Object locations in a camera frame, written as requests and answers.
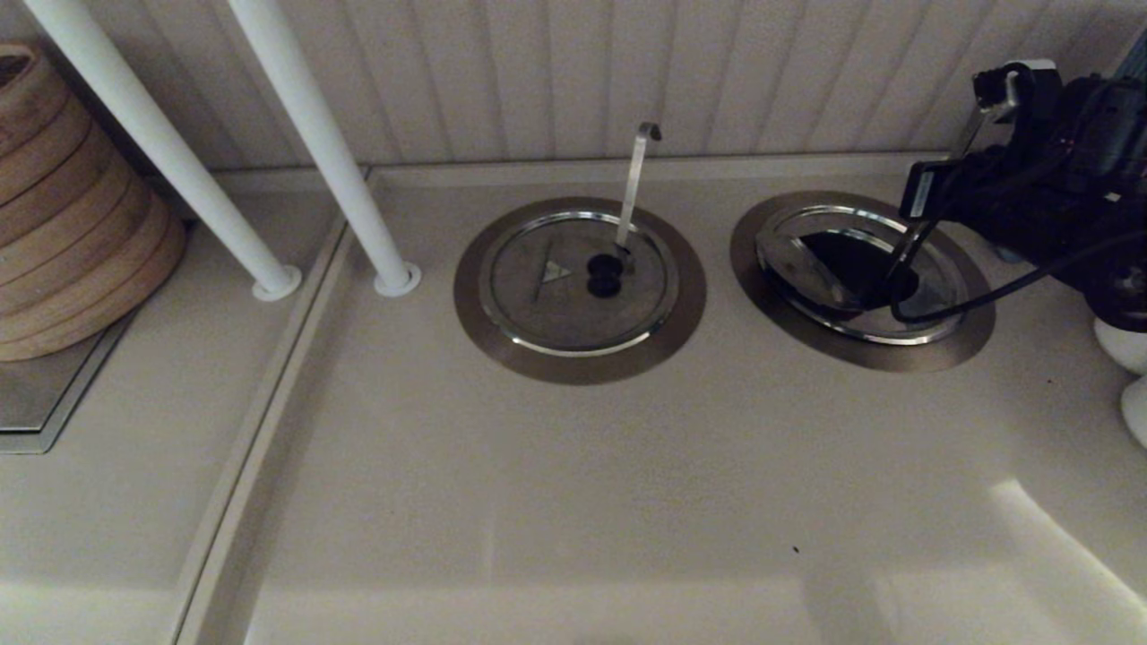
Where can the white metal pole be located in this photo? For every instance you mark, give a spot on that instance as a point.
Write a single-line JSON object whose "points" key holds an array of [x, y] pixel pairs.
{"points": [[179, 170], [327, 143]]}

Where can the flat steel counter plate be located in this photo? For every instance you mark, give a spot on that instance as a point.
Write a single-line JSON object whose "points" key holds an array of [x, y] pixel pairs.
{"points": [[36, 394]]}

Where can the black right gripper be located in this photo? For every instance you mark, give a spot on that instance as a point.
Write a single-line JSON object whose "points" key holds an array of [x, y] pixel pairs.
{"points": [[1021, 202]]}

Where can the stacked bamboo steamer baskets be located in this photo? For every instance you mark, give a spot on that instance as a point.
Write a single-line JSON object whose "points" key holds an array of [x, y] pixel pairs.
{"points": [[72, 224]]}

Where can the blue striped container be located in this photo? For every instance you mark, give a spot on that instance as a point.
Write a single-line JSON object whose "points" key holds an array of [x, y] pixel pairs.
{"points": [[1138, 63]]}

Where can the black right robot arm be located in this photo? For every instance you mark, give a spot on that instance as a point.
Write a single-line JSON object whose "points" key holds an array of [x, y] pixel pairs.
{"points": [[1120, 287]]}

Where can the right wrist camera unit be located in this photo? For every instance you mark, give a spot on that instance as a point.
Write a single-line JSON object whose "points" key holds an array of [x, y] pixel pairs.
{"points": [[1084, 125]]}

